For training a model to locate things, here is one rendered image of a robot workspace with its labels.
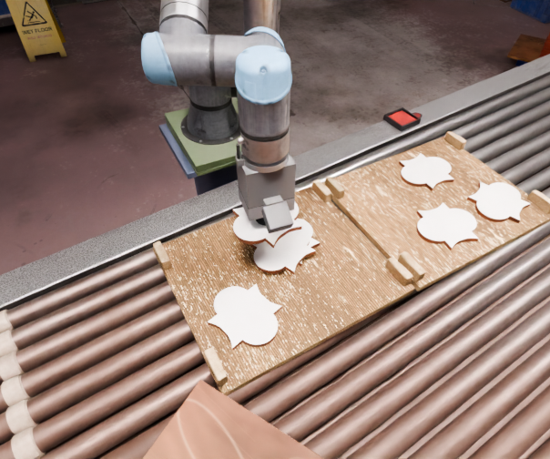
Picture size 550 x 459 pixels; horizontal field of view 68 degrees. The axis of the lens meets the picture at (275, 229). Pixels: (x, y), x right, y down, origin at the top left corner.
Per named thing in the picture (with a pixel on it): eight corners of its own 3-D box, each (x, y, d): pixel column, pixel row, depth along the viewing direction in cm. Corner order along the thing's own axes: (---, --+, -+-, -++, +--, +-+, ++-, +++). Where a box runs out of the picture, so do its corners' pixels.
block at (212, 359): (204, 358, 69) (202, 351, 67) (215, 352, 69) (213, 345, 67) (218, 388, 65) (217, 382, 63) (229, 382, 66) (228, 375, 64)
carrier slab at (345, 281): (154, 252, 86) (152, 248, 85) (314, 188, 100) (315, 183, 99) (222, 398, 66) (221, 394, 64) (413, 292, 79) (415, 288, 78)
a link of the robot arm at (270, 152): (297, 137, 60) (244, 147, 58) (295, 161, 63) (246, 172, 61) (280, 110, 65) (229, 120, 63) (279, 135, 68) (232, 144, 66)
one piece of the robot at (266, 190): (251, 178, 56) (255, 251, 69) (310, 164, 58) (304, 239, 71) (229, 131, 64) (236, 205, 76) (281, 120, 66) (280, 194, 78)
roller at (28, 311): (-15, 331, 79) (-28, 317, 75) (566, 73, 149) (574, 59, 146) (-11, 350, 76) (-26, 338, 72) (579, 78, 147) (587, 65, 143)
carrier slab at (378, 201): (320, 188, 100) (320, 182, 99) (443, 140, 113) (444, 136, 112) (417, 291, 79) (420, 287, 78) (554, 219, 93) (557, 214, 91)
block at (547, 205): (525, 198, 95) (530, 190, 93) (530, 196, 96) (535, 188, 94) (547, 214, 92) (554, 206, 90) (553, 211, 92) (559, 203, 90)
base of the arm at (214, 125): (182, 116, 123) (178, 85, 116) (230, 108, 127) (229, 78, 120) (193, 144, 114) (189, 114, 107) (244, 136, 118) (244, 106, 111)
